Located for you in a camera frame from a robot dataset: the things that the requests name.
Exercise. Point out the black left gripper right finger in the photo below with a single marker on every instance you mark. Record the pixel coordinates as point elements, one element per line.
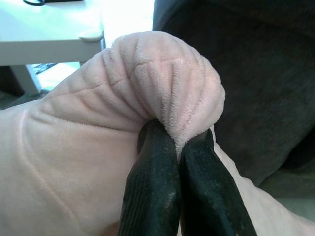
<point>209,191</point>

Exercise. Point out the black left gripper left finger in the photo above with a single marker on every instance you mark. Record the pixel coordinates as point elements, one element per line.
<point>152,186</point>

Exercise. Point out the pink plush pillow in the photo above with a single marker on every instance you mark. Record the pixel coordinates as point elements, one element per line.
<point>73,147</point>

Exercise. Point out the dark brown fabric sofa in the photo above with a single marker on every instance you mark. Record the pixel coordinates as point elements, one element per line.
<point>258,86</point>

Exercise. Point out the white side table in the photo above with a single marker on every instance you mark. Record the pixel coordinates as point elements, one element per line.
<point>49,27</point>

